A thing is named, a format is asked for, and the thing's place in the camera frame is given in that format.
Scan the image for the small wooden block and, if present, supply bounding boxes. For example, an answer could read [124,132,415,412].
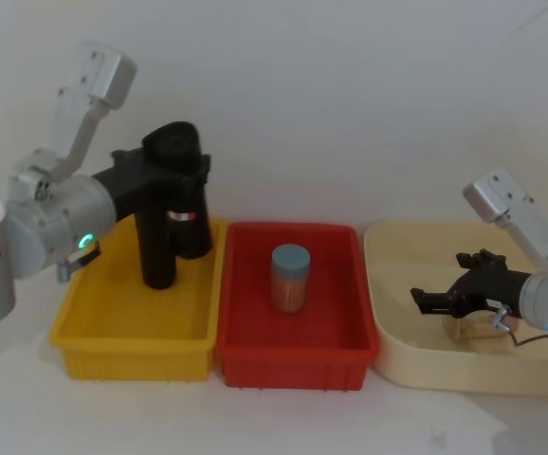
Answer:
[443,311,522,341]

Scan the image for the toothpick jar with blue lid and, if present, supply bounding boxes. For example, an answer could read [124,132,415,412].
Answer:
[269,244,313,315]

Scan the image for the black bottle with silver band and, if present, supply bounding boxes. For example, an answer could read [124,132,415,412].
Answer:
[140,120,214,261]

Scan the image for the thin dark gripper cable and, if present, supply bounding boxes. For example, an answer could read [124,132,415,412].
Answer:
[493,306,548,349]

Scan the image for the silver plug on left wrist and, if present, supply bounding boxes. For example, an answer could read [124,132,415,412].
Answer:
[56,240,102,283]

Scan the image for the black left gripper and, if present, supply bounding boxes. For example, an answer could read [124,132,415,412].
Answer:
[92,147,214,225]

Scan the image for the yellow plastic bin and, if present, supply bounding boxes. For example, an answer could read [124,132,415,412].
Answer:
[48,216,229,383]

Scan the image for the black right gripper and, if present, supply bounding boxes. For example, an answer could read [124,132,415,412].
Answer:
[410,247,532,319]

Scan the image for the plain black cylindrical bottle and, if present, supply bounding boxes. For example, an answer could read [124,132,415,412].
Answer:
[134,208,181,291]

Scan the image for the red plastic bin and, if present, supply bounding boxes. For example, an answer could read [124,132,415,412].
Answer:
[213,221,381,391]

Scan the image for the cream plastic tray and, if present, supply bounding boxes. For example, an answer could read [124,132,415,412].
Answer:
[363,218,548,397]

